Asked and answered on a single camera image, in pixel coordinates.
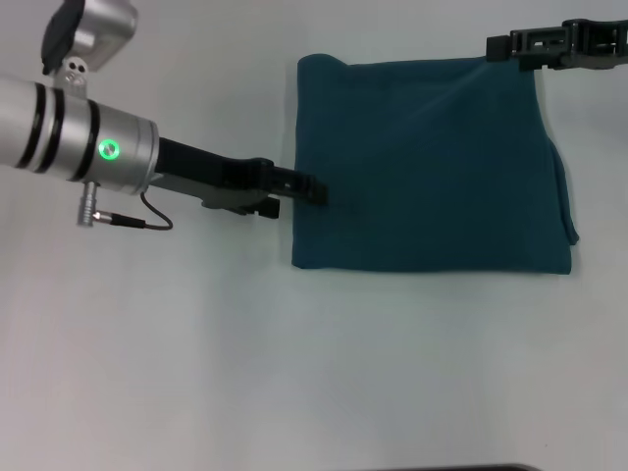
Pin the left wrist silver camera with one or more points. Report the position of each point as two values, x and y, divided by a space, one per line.
98 29

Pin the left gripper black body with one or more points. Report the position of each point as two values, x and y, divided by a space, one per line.
206 176

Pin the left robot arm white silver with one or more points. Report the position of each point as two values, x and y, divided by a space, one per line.
73 137

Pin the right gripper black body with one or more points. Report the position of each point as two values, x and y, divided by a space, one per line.
603 46

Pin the teal blue printed t-shirt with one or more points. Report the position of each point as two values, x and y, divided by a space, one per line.
432 172

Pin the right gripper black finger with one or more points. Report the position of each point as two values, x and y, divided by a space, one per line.
539 61
500 46

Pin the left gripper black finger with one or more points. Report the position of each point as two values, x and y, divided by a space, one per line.
265 208
304 189

